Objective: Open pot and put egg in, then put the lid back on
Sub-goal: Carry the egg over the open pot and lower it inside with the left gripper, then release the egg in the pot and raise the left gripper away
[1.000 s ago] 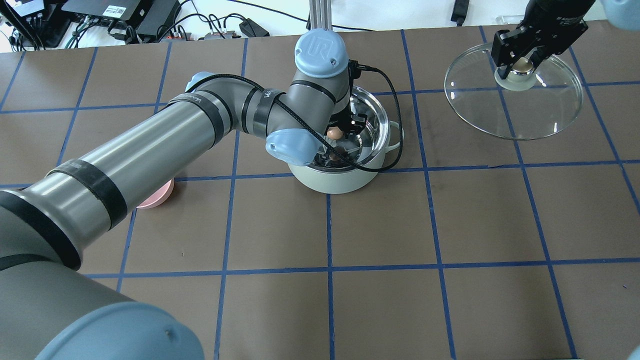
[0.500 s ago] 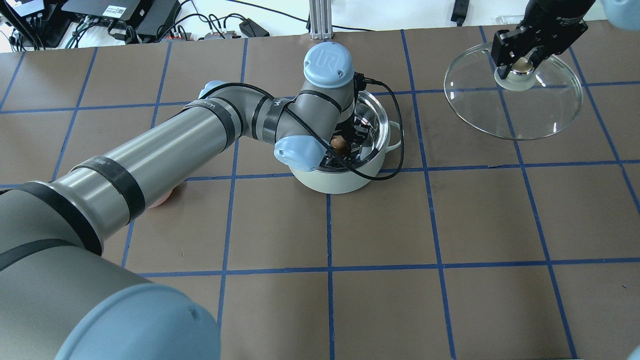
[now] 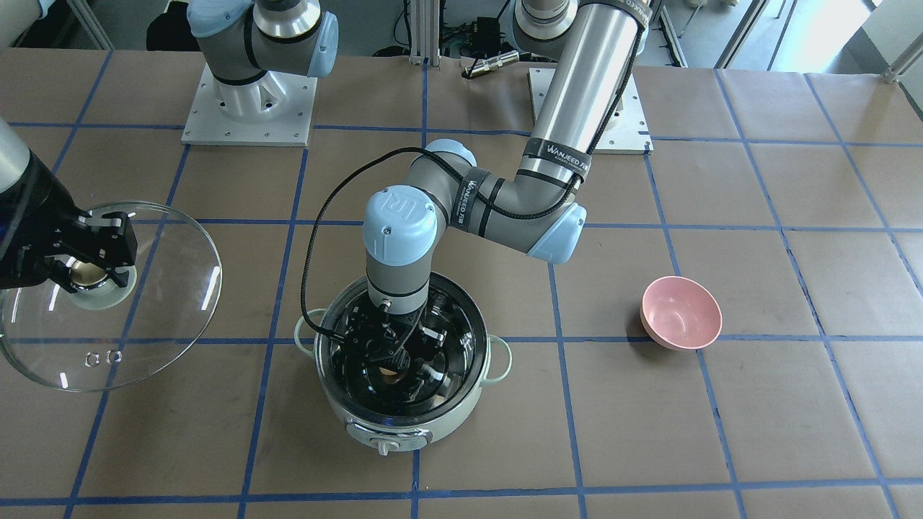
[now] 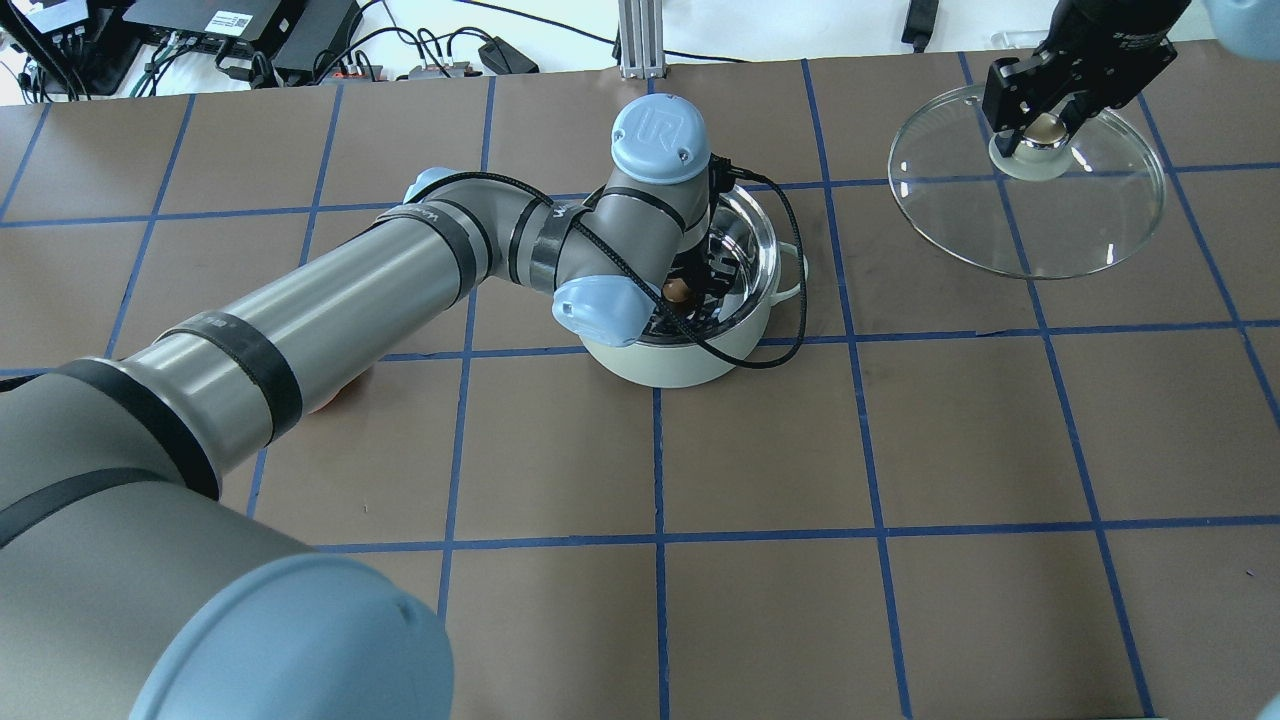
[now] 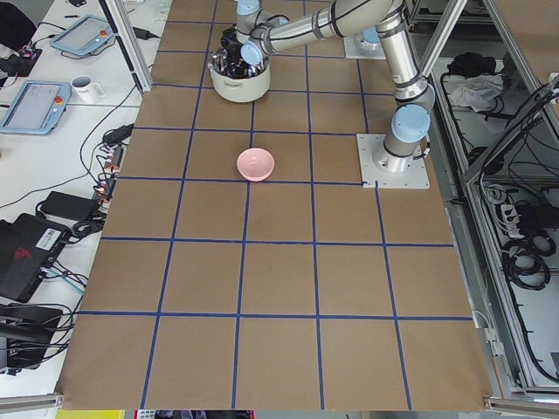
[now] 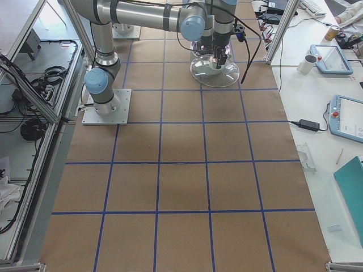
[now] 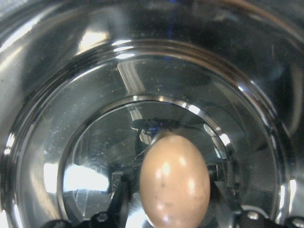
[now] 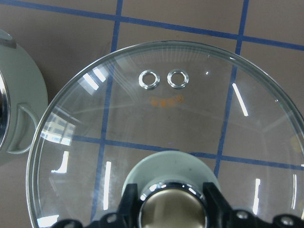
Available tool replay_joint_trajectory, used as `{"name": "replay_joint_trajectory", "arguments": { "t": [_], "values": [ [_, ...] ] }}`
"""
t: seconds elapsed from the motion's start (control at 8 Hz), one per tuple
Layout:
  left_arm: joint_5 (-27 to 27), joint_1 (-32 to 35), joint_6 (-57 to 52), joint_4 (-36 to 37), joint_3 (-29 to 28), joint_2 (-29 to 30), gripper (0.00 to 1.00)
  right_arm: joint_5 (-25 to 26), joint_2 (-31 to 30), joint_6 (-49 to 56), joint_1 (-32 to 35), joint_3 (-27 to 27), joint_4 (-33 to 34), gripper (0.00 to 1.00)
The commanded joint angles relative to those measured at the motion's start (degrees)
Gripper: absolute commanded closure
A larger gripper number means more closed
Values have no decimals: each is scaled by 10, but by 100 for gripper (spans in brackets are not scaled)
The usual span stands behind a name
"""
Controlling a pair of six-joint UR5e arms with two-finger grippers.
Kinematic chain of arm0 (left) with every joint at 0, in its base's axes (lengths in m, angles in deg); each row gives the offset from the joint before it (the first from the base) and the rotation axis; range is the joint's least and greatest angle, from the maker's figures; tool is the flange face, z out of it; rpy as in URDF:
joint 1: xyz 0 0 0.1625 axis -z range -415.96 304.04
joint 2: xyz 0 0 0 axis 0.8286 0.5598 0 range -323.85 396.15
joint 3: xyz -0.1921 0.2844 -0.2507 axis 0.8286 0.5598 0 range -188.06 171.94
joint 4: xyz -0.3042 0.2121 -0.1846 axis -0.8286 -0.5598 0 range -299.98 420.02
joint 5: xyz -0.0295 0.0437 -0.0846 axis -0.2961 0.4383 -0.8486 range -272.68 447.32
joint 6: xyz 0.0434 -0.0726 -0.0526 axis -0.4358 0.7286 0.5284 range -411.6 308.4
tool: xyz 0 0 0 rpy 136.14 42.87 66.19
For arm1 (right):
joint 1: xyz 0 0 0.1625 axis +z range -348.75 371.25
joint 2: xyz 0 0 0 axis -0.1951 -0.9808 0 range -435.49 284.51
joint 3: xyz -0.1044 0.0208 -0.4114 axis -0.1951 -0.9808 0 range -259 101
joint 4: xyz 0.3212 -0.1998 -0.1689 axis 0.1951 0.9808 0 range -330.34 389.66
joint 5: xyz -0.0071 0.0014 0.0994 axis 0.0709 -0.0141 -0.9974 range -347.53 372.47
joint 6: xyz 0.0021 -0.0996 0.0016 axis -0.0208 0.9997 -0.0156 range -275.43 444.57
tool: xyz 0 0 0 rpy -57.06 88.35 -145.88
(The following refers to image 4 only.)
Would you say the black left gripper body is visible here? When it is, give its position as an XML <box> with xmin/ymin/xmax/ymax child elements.
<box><xmin>687</xmin><ymin>229</ymin><xmax>741</xmax><ymax>297</ymax></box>

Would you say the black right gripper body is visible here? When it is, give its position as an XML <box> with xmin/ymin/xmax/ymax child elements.
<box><xmin>982</xmin><ymin>1</ymin><xmax>1190</xmax><ymax>135</ymax></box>

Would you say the brown egg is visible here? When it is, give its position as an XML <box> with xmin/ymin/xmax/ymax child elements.
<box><xmin>662</xmin><ymin>277</ymin><xmax>692</xmax><ymax>304</ymax></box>

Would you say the glass pot lid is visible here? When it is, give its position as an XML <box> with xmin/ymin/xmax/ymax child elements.
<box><xmin>887</xmin><ymin>85</ymin><xmax>1167</xmax><ymax>281</ymax></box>

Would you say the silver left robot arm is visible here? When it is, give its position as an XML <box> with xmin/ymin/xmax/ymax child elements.
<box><xmin>1</xmin><ymin>94</ymin><xmax>730</xmax><ymax>719</ymax></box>

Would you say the white cooking pot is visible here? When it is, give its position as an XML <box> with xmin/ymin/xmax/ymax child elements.
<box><xmin>582</xmin><ymin>188</ymin><xmax>809</xmax><ymax>389</ymax></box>

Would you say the black power adapter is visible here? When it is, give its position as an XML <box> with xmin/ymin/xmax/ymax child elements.
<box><xmin>477</xmin><ymin>36</ymin><xmax>541</xmax><ymax>76</ymax></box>

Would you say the black computer box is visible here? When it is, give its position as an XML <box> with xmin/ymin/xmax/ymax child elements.
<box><xmin>123</xmin><ymin>1</ymin><xmax>306</xmax><ymax>56</ymax></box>

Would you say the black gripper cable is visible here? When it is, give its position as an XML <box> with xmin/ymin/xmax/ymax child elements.
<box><xmin>561</xmin><ymin>155</ymin><xmax>806</xmax><ymax>369</ymax></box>

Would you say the aluminium frame post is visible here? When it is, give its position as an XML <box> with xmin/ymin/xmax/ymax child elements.
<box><xmin>614</xmin><ymin>0</ymin><xmax>667</xmax><ymax>79</ymax></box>

